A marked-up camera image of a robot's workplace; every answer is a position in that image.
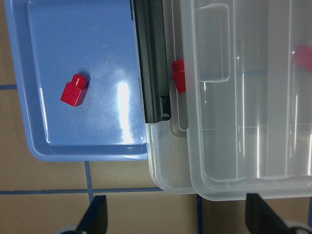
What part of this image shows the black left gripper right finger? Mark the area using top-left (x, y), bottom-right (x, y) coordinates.
top-left (245, 193), bottom-right (296, 234)

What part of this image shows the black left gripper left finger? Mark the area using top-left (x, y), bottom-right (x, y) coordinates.
top-left (76, 195), bottom-right (108, 234)

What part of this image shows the red block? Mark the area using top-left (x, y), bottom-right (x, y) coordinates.
top-left (172, 59), bottom-right (186, 94)
top-left (292, 44), bottom-right (312, 72)
top-left (60, 74), bottom-right (88, 107)

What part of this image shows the clear plastic storage box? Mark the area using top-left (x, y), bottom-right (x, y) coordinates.
top-left (131, 0), bottom-right (312, 195)

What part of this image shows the clear plastic box lid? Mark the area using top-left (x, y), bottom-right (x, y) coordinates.
top-left (181, 0), bottom-right (312, 201)

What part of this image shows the red block under lid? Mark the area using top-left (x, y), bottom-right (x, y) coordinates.
top-left (292, 44), bottom-right (312, 72)

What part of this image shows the blue plastic tray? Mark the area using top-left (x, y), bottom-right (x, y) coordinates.
top-left (4, 0), bottom-right (147, 161)

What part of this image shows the black box latch handle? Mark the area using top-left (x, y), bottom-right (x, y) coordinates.
top-left (131, 0), bottom-right (171, 124)

